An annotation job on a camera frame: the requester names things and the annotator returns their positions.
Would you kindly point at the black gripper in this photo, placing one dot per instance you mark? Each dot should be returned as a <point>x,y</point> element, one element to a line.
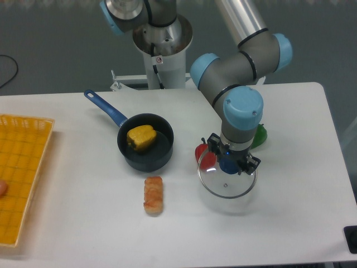
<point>227,149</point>

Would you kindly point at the glass pot lid blue knob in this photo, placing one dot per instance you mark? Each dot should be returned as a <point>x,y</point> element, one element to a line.
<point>225,185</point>

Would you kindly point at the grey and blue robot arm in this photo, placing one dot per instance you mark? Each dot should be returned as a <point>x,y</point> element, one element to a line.
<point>224,83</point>

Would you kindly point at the red bell pepper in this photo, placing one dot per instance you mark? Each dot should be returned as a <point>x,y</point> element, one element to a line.
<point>208,161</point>

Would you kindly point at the green bell pepper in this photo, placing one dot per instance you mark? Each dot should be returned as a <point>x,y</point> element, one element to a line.
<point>260,136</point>

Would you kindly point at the orange bread loaf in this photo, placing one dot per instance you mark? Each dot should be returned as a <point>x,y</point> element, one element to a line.
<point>153,195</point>

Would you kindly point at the yellow bell pepper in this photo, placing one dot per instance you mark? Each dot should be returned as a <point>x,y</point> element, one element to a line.
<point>141,137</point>

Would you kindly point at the black object at table corner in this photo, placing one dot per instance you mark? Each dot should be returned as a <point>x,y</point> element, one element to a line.
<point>350,235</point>

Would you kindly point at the yellow woven basket tray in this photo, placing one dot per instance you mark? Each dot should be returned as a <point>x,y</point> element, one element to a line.
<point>24,141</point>

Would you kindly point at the dark pot with blue handle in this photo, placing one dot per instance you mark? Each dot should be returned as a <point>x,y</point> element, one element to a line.
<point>158,154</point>

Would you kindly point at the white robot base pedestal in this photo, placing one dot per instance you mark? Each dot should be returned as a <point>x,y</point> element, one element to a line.
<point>164,52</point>

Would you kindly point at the white table clamp bracket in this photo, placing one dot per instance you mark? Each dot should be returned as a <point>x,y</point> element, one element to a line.
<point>137,82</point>

